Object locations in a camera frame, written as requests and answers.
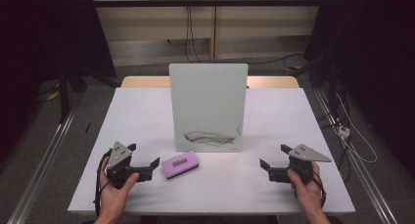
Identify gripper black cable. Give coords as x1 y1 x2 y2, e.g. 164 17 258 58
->
93 149 113 217
309 169 328 209

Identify person's left hand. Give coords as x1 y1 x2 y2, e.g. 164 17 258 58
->
97 157 140 220

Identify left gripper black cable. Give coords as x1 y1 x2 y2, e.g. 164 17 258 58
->
93 149 113 217

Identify aluminium floor rail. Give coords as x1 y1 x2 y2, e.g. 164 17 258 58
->
313 87 399 224
6 109 78 224

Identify black metal stand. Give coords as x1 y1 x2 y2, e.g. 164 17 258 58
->
56 63 71 124

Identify black horizontal bar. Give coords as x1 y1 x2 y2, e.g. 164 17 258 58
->
92 0 327 8

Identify small whiteboard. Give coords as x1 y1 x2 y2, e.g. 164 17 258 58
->
168 63 250 154

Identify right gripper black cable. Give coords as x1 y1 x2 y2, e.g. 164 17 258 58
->
309 169 328 209

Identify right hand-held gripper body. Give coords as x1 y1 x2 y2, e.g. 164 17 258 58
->
288 144 333 186

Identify black curtain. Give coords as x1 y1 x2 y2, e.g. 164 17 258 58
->
0 0 117 159
303 0 415 176

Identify black hanging cables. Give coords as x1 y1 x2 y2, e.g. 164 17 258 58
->
184 5 202 64

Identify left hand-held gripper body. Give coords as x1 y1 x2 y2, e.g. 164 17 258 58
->
106 141 140 190

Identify person's right hand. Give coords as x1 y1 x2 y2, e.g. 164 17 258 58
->
287 161 327 218

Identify white floor cable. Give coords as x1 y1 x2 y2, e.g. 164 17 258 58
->
335 92 379 164

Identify wooden vertical post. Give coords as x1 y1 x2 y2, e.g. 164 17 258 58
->
209 0 219 61

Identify black floor cable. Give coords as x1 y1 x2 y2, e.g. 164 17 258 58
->
248 53 305 66

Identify purple whiteboard eraser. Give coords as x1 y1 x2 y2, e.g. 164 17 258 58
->
161 150 200 180

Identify yellow floor tape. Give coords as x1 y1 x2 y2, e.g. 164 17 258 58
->
46 89 62 102

